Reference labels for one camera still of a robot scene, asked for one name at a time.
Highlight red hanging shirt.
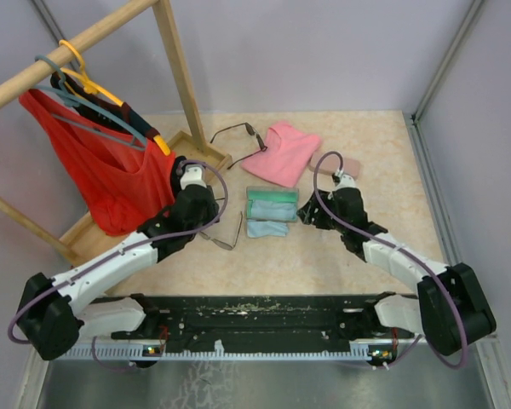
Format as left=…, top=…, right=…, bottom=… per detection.
left=19, top=89, right=177, bottom=236

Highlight pink glasses case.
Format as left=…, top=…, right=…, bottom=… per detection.
left=308, top=152, right=361, bottom=179

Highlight dark striped hanging garment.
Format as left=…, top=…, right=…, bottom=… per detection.
left=49, top=70, right=207, bottom=188

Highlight grey-blue plastic hanger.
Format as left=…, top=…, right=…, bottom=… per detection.
left=32, top=55, right=147, bottom=151

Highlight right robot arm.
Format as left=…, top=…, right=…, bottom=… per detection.
left=297, top=187, right=497, bottom=356

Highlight wooden clothes rack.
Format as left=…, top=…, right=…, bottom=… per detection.
left=0, top=0, right=232, bottom=266

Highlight small light blue cloth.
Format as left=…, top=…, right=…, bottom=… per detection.
left=247, top=220, right=290, bottom=239

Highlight tortoiseshell sunglasses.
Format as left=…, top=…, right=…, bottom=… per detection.
left=210, top=122, right=268, bottom=170

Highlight grey glasses case green lining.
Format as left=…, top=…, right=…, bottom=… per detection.
left=245, top=186, right=299, bottom=223

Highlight aluminium frame rail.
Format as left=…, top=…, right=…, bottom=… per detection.
left=57, top=338, right=412, bottom=366

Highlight yellow plastic hanger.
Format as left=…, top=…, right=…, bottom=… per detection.
left=59, top=39, right=171, bottom=156

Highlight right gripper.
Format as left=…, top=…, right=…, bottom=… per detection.
left=297, top=188, right=348, bottom=233

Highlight large light blue cloth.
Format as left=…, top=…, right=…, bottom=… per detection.
left=250, top=200, right=297, bottom=222

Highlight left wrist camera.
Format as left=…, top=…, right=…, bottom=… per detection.
left=180, top=164, right=207, bottom=190

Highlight pink folded shirt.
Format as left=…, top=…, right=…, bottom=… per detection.
left=241, top=121, right=322, bottom=188

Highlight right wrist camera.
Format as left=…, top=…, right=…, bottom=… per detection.
left=332, top=169, right=358, bottom=191

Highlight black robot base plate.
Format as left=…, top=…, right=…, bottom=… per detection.
left=111, top=295, right=414, bottom=348

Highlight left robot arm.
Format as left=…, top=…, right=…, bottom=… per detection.
left=9, top=183, right=219, bottom=360

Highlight thin wire-frame sunglasses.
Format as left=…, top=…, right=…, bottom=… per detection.
left=198, top=199, right=244, bottom=251

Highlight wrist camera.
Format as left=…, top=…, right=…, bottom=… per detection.
left=332, top=169, right=358, bottom=191
left=180, top=164, right=207, bottom=190

